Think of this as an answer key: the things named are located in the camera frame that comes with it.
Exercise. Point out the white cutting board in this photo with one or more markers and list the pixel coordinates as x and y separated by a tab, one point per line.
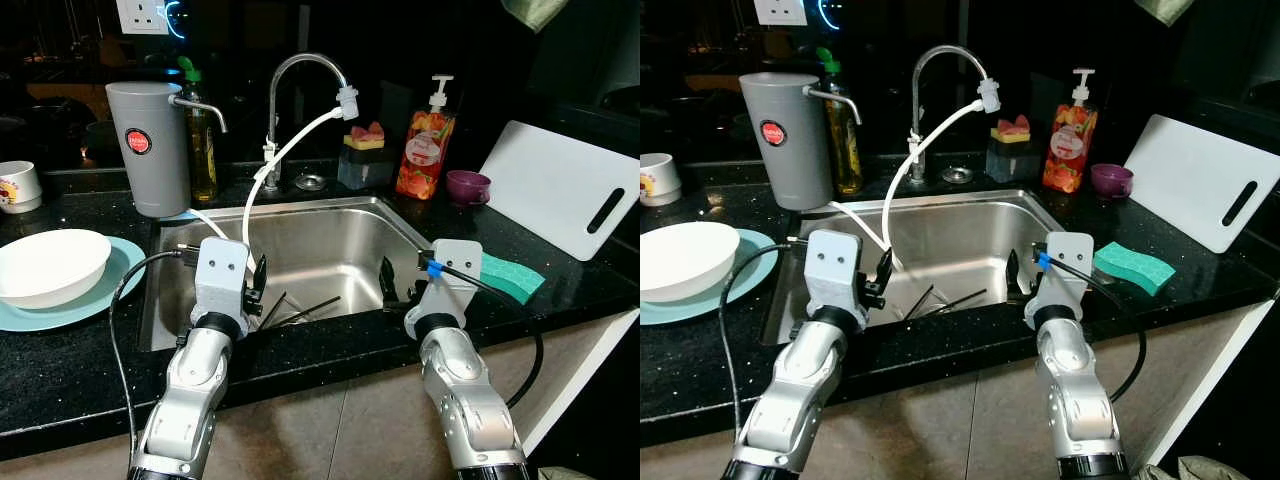
1190	180
555	185

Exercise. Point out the olive fabric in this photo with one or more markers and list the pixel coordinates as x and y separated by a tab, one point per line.
565	474
1200	470

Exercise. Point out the white faucet diverter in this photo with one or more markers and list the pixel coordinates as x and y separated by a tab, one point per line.
989	95
348	103

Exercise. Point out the white printed mug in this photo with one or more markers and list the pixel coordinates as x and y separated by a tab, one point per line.
660	180
18	188

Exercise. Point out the green hanging cloth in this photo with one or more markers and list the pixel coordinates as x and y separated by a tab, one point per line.
535	10
1165	8

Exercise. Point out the orange pump soap bottle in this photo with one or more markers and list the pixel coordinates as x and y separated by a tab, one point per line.
425	160
1068	150

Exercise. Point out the yellow and red sponge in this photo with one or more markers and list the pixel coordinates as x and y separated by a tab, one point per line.
1012	133
365	140

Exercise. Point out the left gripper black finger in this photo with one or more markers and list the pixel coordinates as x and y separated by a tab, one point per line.
260	272
884	266

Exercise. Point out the teal plate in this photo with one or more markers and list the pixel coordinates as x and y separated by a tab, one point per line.
700	313
118	292

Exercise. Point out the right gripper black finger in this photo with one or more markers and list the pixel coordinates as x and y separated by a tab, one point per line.
388	277
1012	271

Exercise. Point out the green capped oil bottle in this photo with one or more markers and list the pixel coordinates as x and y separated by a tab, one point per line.
848	150
205	160

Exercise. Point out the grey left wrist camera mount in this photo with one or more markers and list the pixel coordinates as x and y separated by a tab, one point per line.
835	270
222	280

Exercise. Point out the purple cup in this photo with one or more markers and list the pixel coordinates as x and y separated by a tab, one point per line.
1110	181
467	188

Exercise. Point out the chrome gooseneck faucet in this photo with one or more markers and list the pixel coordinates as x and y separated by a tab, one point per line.
916	100
272	110

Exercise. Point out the white bowl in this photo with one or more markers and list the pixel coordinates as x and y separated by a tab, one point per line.
685	258
50	265

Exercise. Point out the round metal countertop cap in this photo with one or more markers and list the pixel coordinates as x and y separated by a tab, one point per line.
310	182
957	175

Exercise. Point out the black chopstick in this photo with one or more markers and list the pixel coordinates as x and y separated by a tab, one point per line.
274	309
310	310
952	304
919	303

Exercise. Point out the white wall socket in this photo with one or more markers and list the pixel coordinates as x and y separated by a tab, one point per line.
142	15
780	10

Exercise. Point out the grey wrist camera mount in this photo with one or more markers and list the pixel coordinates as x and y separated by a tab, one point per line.
1070	252
835	270
455	260
222	280

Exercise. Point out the grey water filter canister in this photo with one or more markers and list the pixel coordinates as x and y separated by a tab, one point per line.
785	170
150	180

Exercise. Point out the green sponge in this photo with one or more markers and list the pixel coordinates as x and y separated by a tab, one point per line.
515	278
1135	268

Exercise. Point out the black sponge holder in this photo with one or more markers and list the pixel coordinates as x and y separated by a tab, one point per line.
1010	162
363	170

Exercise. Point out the blue tape wrap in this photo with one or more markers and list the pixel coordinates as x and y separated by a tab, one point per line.
434	269
1045	261

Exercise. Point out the stainless steel sink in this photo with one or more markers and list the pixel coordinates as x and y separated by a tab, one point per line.
320	245
960	240

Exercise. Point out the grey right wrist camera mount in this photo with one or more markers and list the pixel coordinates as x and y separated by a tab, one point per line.
455	260
1070	252

